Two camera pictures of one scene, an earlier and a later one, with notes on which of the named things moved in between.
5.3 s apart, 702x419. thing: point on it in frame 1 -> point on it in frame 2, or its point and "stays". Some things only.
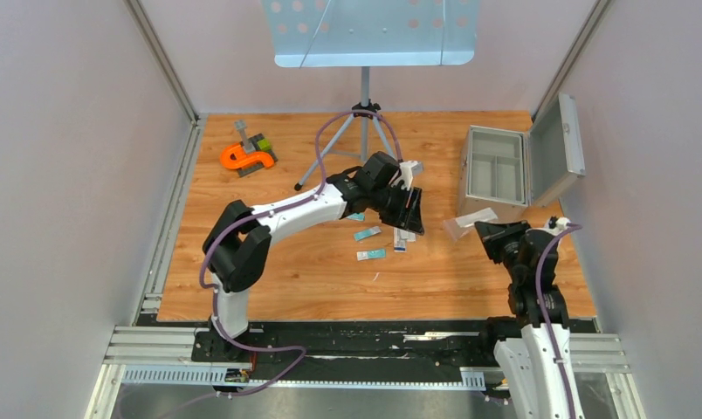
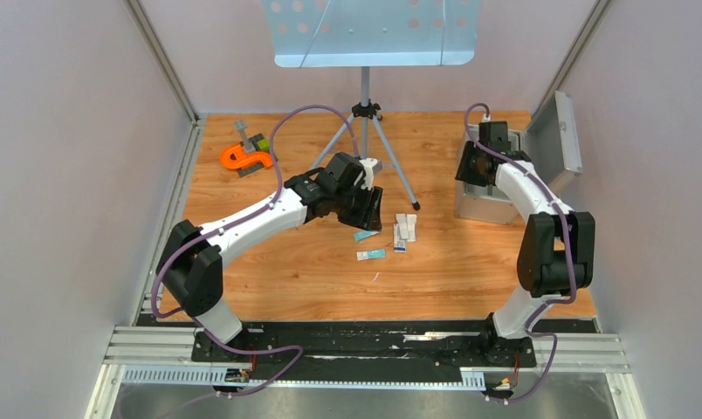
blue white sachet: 366,233 stays
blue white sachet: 379,253 stays
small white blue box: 400,240 stays
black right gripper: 492,234 -> 463,173
